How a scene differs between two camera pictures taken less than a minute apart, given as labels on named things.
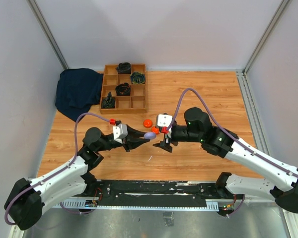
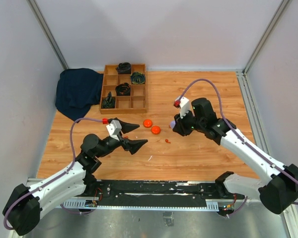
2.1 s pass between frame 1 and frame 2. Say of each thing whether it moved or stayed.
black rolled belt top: stayed
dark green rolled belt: stayed
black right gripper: moved
